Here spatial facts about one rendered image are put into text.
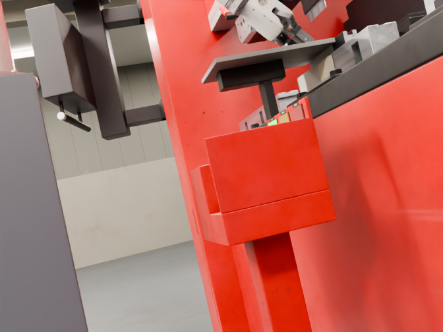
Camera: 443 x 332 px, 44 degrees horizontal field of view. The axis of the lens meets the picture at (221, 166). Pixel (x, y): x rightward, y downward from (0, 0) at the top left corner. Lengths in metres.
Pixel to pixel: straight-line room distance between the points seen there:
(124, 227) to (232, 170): 9.39
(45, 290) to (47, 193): 0.16
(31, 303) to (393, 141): 0.61
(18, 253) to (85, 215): 9.14
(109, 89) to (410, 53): 2.01
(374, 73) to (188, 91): 1.33
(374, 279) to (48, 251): 0.54
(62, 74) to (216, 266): 0.94
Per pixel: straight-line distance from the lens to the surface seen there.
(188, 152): 2.02
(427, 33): 0.69
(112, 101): 2.58
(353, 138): 0.89
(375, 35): 1.06
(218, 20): 2.03
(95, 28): 2.68
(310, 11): 1.34
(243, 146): 0.75
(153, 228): 10.18
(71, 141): 10.20
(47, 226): 0.94
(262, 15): 1.24
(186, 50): 2.11
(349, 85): 0.88
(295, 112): 0.83
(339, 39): 1.19
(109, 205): 10.10
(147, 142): 10.30
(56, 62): 2.24
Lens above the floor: 0.73
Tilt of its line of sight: 3 degrees up
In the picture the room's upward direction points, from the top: 13 degrees counter-clockwise
